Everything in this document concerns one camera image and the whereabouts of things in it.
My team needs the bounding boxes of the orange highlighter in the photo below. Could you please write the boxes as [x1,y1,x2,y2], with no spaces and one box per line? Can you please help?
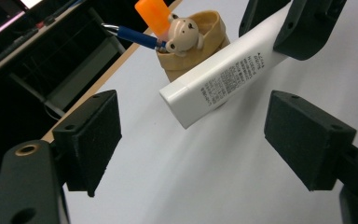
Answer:
[133,0,172,40]

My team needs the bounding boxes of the black keyboard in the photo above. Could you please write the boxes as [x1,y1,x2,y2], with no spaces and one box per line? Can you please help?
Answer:
[0,27,43,77]

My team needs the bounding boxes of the desk with white metal frame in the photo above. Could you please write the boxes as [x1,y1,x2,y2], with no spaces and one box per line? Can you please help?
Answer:
[0,0,129,121]

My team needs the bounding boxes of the computer monitor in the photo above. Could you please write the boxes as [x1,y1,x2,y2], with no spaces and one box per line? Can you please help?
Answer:
[0,0,45,47]

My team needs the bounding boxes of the white tube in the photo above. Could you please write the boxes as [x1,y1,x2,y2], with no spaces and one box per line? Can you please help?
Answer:
[158,2,294,131]

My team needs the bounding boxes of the white table mat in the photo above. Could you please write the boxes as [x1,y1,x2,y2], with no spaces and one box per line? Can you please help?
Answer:
[43,0,358,224]

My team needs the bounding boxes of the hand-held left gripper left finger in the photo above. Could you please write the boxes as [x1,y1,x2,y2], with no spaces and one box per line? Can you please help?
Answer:
[52,89,122,198]

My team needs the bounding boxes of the blue pen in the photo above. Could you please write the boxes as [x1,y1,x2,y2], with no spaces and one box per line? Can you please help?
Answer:
[100,22,168,51]

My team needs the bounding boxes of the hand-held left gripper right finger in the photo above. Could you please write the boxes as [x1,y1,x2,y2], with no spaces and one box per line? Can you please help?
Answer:
[263,90,357,191]

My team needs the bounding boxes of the tan bear pen holder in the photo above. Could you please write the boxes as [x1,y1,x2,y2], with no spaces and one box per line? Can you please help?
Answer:
[155,9,231,83]

